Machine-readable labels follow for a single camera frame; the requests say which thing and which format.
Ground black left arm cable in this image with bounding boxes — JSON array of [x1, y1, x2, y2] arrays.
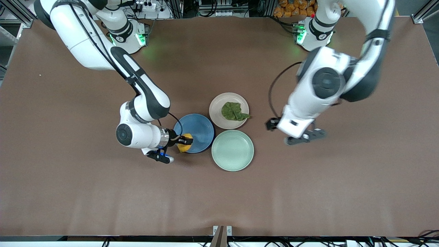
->
[[268, 61, 303, 119]]

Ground light green plate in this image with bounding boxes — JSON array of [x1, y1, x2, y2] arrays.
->
[[211, 130, 254, 172]]

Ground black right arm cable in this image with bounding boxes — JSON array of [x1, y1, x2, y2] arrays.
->
[[69, 3, 183, 138]]

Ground green lettuce leaf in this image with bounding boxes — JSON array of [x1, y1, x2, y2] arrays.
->
[[221, 102, 252, 121]]

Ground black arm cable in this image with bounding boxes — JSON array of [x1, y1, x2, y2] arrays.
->
[[69, 3, 183, 138], [268, 61, 303, 119]]

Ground yellow lemon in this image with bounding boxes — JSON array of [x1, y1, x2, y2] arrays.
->
[[176, 133, 193, 153]]

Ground orange snack bags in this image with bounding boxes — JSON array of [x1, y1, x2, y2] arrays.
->
[[273, 0, 318, 18]]

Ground white power strip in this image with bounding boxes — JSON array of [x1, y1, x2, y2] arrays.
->
[[135, 0, 157, 11]]

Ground metal table edge bracket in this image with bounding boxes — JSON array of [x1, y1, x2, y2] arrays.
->
[[213, 225, 233, 247]]

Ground blue plate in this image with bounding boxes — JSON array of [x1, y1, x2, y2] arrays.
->
[[173, 114, 215, 154]]

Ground beige plate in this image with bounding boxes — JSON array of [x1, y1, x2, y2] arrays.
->
[[209, 92, 250, 130]]

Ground aluminium frame profile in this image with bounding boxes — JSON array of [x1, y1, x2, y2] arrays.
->
[[412, 0, 439, 24], [0, 0, 35, 47]]

